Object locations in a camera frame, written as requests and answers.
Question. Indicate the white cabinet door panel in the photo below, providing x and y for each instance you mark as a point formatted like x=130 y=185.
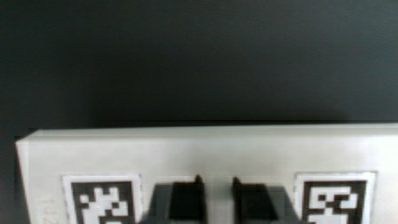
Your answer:
x=93 y=168

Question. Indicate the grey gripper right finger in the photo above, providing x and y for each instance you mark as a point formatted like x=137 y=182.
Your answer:
x=262 y=204

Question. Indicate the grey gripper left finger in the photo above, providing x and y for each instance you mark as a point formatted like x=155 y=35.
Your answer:
x=176 y=206

